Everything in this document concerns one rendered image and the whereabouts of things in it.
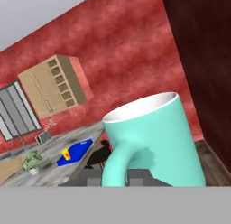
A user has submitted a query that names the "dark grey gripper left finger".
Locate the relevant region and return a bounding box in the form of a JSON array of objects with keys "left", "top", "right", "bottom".
[{"left": 58, "top": 168, "right": 105, "bottom": 187}]

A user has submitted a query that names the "black chair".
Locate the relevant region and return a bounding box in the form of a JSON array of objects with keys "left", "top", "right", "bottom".
[{"left": 85, "top": 139, "right": 113, "bottom": 170}]

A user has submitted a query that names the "beige wall cupboard with shelves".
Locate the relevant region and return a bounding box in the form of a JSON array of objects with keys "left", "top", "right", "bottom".
[{"left": 17, "top": 54, "right": 95, "bottom": 119}]

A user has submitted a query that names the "window with grey blinds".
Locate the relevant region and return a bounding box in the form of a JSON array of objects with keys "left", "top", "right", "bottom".
[{"left": 0, "top": 80, "right": 42, "bottom": 142}]

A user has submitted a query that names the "yellow cup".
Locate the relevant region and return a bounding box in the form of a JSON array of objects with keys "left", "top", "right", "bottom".
[{"left": 61, "top": 148, "right": 72, "bottom": 161}]

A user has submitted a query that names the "blue tray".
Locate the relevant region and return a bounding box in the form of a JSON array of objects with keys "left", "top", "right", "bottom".
[{"left": 56, "top": 138, "right": 94, "bottom": 167}]

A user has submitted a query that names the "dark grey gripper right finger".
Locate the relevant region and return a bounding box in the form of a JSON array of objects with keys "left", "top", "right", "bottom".
[{"left": 125, "top": 168, "right": 174, "bottom": 187}]

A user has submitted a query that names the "green plant in white pot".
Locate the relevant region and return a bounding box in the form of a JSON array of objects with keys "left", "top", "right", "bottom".
[{"left": 23, "top": 150, "right": 43, "bottom": 176}]

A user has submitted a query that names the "dark brown tall cabinet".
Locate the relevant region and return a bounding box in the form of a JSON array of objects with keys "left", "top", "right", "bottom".
[{"left": 160, "top": 0, "right": 231, "bottom": 174}]

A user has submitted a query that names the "small grey appliance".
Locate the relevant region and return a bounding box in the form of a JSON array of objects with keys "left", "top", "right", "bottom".
[{"left": 34, "top": 133, "right": 52, "bottom": 145}]

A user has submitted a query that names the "grey tap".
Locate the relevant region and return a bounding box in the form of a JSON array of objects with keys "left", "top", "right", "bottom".
[{"left": 43, "top": 118, "right": 58, "bottom": 132}]

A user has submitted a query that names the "teal mug with white inside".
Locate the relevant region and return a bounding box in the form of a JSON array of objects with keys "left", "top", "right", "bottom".
[{"left": 101, "top": 91, "right": 207, "bottom": 187}]

